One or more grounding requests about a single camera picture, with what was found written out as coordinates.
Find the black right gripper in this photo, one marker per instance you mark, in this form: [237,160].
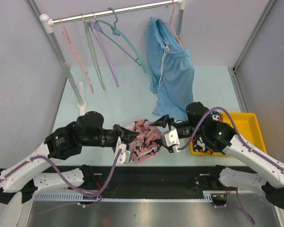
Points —
[162,121]

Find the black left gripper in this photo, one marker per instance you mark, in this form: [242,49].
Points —
[127,136]

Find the pink patterned shorts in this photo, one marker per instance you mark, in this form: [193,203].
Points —
[144,146]

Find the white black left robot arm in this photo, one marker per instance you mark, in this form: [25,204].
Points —
[39,171]

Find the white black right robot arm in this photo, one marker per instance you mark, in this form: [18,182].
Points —
[268,179]

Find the camouflage patterned shorts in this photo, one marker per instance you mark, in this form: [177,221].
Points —
[198,146]

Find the light blue shorts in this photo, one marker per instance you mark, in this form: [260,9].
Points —
[171,70]

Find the light green plastic hanger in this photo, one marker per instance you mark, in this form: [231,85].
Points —
[93,54]

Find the purple plastic hanger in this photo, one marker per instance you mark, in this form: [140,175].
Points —
[100,39]

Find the yellow plastic bin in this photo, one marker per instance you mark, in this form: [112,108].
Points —
[248,126]

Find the metal clothes rack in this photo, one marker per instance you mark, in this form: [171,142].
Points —
[48,24]

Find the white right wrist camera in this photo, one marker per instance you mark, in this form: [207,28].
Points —
[170,140]

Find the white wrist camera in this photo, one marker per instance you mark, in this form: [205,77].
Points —
[170,140]
[122,153]

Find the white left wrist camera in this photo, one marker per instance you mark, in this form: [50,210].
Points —
[122,153]

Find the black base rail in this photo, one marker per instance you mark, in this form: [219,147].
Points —
[151,183]

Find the white cable duct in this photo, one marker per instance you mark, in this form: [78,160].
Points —
[76,197]

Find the pink wire hanger right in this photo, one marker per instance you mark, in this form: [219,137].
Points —
[170,23]

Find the pink wire hanger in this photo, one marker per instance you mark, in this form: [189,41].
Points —
[76,55]
[170,23]

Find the pink wire hanger left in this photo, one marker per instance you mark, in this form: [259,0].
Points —
[76,55]

